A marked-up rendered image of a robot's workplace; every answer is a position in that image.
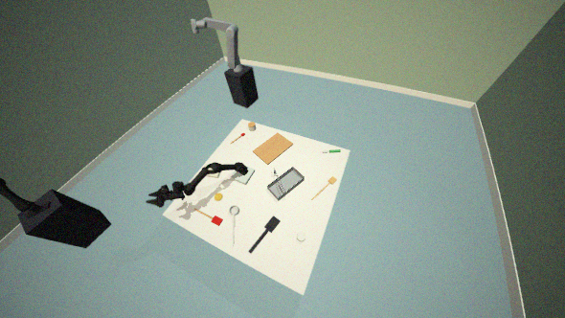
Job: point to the light brown wooden board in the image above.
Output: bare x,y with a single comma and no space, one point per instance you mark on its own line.
272,148

